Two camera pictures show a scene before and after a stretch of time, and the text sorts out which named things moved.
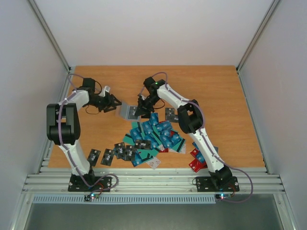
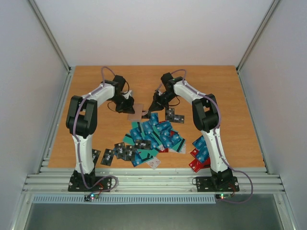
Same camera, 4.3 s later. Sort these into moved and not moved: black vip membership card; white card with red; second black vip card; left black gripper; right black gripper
Moved: left black gripper; right black gripper
Not moved: black vip membership card; white card with red; second black vip card
